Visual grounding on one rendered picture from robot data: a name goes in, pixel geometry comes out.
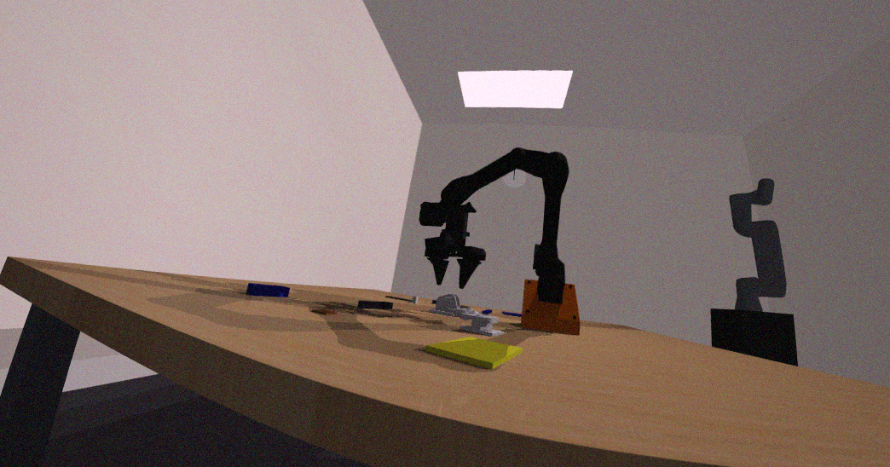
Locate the yellow flat rectangular plate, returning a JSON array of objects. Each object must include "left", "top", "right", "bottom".
[{"left": 426, "top": 337, "right": 523, "bottom": 370}]

